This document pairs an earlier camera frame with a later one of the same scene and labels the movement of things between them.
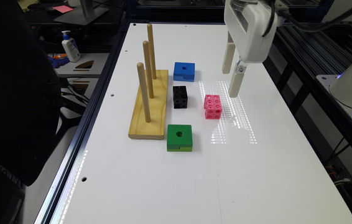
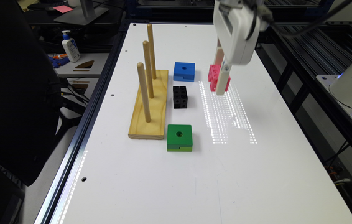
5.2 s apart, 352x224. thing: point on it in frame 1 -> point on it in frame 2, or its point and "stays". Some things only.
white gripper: x=249 y=20 -> x=237 y=24
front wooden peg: x=141 y=74 stays
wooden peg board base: x=155 y=129 stays
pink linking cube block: x=213 y=107 -> x=213 y=73
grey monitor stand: x=83 y=14 stays
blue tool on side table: x=57 y=62 stays
